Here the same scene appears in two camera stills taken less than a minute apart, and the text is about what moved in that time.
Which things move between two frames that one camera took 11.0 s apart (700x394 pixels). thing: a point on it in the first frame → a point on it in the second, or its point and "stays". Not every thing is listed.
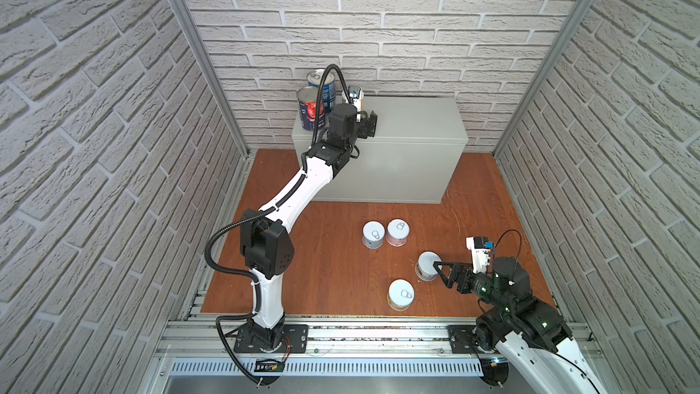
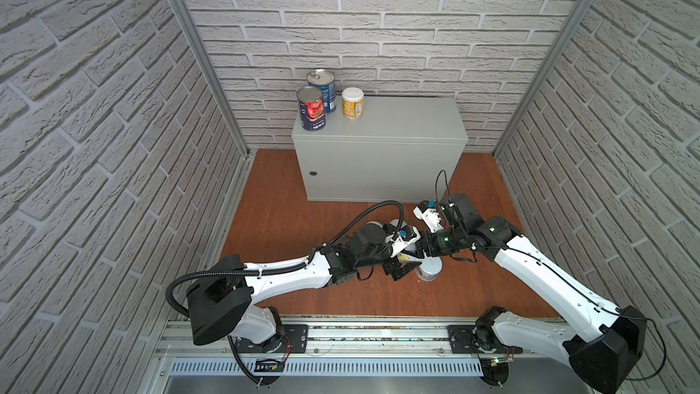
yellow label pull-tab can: x=400 y=295 → x=403 y=257
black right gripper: x=464 y=271 → x=427 y=237
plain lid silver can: x=425 y=269 stays
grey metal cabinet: x=416 y=155 stays
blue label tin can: x=314 y=78 stays
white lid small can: x=357 y=101 stays
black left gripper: x=370 y=126 → x=404 y=269
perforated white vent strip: x=335 y=368 stays
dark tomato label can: x=307 y=98 stays
